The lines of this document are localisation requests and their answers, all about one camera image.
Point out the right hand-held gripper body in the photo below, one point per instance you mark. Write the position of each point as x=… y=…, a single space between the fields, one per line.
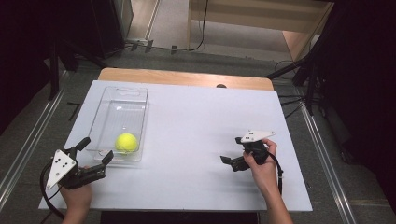
x=255 y=136

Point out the person's left hand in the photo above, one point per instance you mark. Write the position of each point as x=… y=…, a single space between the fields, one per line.
x=77 y=199

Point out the white table board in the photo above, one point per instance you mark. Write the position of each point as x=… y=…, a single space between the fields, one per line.
x=186 y=124

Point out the light wooden cabinet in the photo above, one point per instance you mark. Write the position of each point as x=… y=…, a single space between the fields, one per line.
x=249 y=15

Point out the aluminium floor rail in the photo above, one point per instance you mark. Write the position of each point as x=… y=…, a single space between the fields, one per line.
x=323 y=155
x=28 y=146

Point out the black metal stand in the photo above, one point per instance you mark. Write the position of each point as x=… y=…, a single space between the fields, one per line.
x=311 y=62
x=54 y=71

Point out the black cabinet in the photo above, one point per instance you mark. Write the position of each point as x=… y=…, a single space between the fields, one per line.
x=107 y=28

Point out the person's right hand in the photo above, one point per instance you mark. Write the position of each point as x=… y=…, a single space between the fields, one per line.
x=264 y=174

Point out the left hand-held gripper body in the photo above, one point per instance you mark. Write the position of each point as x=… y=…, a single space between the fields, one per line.
x=60 y=168

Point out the clear plastic container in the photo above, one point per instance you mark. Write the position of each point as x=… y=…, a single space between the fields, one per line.
x=120 y=115

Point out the wooden table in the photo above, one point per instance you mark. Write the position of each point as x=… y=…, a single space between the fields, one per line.
x=174 y=77

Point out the yellow tennis ball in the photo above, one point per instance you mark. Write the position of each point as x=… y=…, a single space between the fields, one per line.
x=126 y=142

